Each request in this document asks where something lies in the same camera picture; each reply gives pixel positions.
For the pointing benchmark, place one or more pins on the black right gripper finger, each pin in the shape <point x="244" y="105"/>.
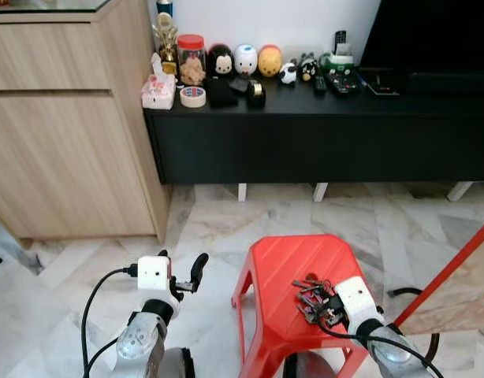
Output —
<point x="325" y="290"/>
<point x="313" y="313"/>

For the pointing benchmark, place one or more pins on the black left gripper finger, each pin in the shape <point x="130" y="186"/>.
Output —
<point x="199" y="268"/>
<point x="163" y="254"/>

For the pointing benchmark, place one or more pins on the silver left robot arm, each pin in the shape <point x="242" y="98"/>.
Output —
<point x="139" y="346"/>

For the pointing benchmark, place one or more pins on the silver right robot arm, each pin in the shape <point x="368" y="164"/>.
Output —
<point x="396" y="354"/>

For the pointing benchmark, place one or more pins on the grey robot right leg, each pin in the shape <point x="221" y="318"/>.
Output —
<point x="309" y="366"/>

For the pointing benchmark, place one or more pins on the red plastic stool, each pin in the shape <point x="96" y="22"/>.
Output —
<point x="273" y="276"/>

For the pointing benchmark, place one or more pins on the black metal table leg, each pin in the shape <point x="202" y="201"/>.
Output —
<point x="400" y="292"/>

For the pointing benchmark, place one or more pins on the marble pattern folding table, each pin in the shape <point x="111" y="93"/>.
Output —
<point x="463" y="291"/>

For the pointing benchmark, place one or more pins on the light wooden cabinet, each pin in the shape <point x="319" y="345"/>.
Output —
<point x="68" y="157"/>

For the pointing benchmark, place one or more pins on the black TV console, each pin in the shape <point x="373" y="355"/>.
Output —
<point x="321" y="142"/>

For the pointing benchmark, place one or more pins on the white tape roll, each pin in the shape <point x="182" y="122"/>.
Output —
<point x="184" y="97"/>

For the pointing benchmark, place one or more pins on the pink tissue box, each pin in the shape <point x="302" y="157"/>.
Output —
<point x="158" y="90"/>

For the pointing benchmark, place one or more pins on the black pouch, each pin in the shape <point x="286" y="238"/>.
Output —
<point x="221" y="93"/>

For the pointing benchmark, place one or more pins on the black tape dispenser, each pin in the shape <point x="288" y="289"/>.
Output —
<point x="255" y="94"/>

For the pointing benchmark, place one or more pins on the clear jar red lid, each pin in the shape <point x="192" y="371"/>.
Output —
<point x="191" y="63"/>

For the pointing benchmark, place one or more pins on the black round mouse toy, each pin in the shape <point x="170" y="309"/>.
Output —
<point x="220" y="61"/>

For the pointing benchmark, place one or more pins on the black remote control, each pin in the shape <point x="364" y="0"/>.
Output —
<point x="320" y="84"/>
<point x="335" y="84"/>
<point x="350" y="83"/>

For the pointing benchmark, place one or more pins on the gold trophy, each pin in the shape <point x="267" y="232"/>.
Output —
<point x="165" y="47"/>

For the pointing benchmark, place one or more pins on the white round toy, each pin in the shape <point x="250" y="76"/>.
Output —
<point x="245" y="60"/>

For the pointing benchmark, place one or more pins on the small panda figure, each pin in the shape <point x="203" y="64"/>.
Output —
<point x="288" y="73"/>

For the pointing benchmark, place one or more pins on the flat black box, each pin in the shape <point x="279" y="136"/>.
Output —
<point x="382" y="83"/>

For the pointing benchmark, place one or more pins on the yellow round bear toy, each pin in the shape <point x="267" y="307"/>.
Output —
<point x="269" y="61"/>

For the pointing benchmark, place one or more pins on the small black white figure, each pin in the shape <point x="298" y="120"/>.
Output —
<point x="308" y="68"/>

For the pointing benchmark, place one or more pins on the green and white holder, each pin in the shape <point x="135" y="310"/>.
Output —
<point x="336" y="61"/>

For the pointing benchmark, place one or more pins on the blue trophy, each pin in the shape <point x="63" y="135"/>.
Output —
<point x="164" y="6"/>

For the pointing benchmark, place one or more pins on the black television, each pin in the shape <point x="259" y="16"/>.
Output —
<point x="431" y="31"/>

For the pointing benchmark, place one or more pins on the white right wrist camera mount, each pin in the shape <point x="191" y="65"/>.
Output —
<point x="356" y="299"/>

